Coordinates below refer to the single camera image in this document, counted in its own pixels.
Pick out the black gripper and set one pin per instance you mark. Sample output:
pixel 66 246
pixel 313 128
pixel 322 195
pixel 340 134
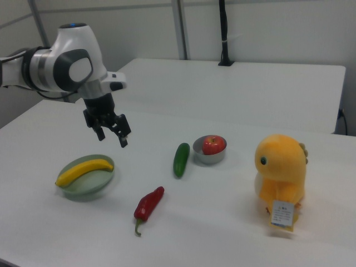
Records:
pixel 100 107

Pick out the red chili pepper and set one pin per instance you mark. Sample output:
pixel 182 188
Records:
pixel 147 204

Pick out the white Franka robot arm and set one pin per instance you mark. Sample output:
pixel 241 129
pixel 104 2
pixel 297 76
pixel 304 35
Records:
pixel 72 41

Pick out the pale green plastic plate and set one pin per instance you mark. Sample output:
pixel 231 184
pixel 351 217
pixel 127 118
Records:
pixel 89 183

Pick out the yellow banana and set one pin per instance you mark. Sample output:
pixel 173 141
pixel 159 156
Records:
pixel 80 170

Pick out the green cucumber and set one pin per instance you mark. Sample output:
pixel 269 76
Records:
pixel 180 161

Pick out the small grey metal bowl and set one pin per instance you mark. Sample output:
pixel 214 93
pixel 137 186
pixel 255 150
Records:
pixel 208 159

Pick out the red apple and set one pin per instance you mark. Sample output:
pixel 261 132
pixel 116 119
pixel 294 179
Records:
pixel 212 146

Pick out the black pole clamp base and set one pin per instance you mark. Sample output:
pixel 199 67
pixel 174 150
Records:
pixel 226 63

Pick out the white rectangular table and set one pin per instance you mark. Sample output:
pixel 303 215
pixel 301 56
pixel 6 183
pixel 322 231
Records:
pixel 250 89

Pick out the yellow plush chick toy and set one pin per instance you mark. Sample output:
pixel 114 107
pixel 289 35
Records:
pixel 281 167

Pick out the white paper tag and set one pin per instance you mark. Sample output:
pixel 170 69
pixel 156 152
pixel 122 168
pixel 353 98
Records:
pixel 282 212

